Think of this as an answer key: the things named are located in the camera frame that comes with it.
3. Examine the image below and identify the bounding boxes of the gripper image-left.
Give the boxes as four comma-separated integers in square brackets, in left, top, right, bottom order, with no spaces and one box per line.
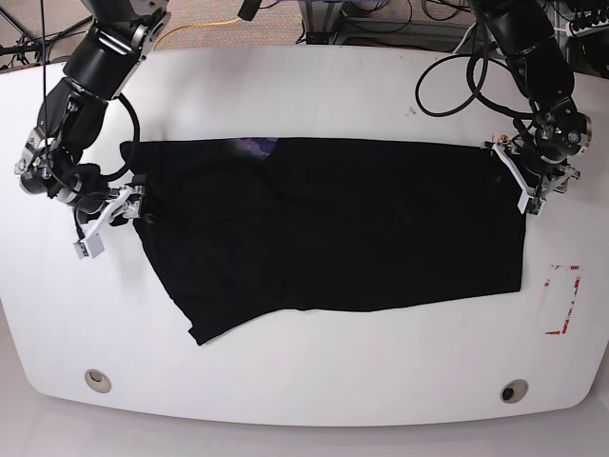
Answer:
[14,126,152,227]

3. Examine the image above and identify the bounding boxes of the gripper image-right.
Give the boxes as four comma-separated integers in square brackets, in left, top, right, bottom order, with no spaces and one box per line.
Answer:
[481,109,592,200]

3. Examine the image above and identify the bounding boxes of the black T-shirt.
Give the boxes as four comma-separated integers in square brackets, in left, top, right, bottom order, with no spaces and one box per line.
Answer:
[120,138,526,345]

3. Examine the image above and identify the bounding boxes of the white power strip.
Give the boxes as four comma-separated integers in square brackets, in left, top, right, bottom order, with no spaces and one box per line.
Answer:
[566,8,608,37]

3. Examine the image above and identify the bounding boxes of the red tape rectangle marking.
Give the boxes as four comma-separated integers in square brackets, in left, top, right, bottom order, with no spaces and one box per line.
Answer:
[539,265,581,336]

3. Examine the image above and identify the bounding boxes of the black tripod legs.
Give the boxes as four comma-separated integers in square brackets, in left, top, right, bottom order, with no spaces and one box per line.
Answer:
[1,8,93,72]

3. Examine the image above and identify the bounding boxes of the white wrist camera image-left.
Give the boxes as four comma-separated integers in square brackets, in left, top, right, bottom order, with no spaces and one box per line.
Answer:
[74,186,133,259]

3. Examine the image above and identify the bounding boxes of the white cable on floor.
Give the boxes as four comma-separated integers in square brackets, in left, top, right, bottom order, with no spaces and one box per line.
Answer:
[451,21,481,54]

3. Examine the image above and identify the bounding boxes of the left table cable grommet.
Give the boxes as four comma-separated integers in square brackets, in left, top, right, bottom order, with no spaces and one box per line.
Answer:
[84,369,111,394]

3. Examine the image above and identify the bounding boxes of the table cable grommet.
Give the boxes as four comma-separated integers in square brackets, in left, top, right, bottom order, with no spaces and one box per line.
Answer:
[500,379,529,404]
[84,369,111,394]

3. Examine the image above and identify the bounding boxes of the yellow cable on floor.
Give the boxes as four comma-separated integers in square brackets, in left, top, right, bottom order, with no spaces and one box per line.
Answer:
[151,16,242,51]

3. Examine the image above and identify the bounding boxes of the right table cable grommet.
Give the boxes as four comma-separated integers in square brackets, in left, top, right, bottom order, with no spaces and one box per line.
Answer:
[500,379,529,404]

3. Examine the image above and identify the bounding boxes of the aluminium frame post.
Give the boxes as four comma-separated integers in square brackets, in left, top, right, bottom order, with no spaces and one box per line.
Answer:
[297,1,344,45]

